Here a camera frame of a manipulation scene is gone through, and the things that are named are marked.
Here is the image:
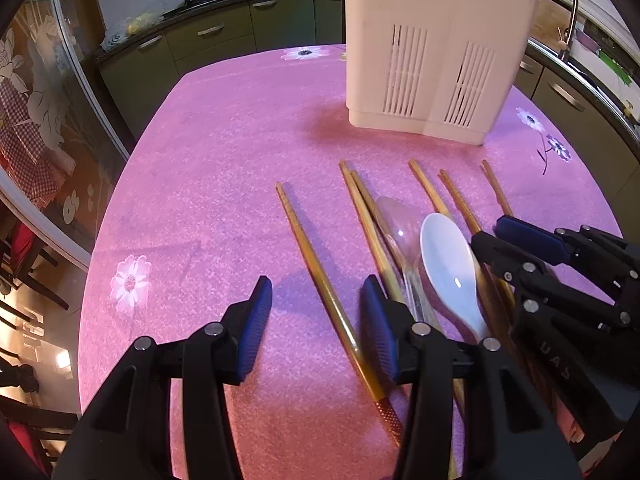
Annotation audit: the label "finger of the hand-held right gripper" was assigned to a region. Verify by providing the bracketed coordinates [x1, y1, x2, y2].
[471, 231, 635, 332]
[495, 215, 640, 291]

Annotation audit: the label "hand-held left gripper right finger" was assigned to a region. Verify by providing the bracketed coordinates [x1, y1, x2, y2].
[361, 274, 583, 480]

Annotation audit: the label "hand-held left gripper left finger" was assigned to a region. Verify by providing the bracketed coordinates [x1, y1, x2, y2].
[50, 275, 273, 480]

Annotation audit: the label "wooden chopstick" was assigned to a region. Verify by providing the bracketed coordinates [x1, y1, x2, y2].
[480, 159, 515, 218]
[339, 160, 406, 306]
[408, 159, 453, 218]
[438, 170, 483, 236]
[276, 183, 405, 448]
[350, 170, 401, 266]

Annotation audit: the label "white ceramic spoon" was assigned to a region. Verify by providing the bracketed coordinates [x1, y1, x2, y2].
[419, 212, 493, 343]

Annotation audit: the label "clear plastic spoon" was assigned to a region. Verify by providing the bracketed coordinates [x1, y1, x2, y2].
[374, 195, 441, 328]

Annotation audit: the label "white plastic utensil holder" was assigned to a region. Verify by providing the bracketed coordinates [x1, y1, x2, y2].
[342, 0, 542, 147]

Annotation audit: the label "green sink cabinets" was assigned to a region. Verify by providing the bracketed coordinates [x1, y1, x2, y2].
[515, 40, 640, 171]

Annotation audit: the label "pink floral tablecloth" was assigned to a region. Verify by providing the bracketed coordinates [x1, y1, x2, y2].
[77, 44, 631, 480]

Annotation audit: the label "green plastic item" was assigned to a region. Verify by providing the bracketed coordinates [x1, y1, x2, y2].
[597, 52, 631, 86]

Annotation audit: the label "steel kitchen faucet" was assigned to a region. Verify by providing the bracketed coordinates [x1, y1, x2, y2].
[531, 0, 580, 53]

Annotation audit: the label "dark wooden chair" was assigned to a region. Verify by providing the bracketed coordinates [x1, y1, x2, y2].
[0, 235, 71, 311]

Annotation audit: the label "green kitchen cabinets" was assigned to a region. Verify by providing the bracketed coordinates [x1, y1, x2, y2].
[97, 0, 351, 126]

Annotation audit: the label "red checkered cloth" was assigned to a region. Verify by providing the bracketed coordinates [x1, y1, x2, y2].
[0, 80, 66, 206]

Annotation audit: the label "floral glass sliding door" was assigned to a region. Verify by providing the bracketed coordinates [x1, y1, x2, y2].
[0, 0, 136, 271]

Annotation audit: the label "clear plastic bag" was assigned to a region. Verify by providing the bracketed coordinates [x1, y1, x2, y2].
[102, 10, 166, 51]

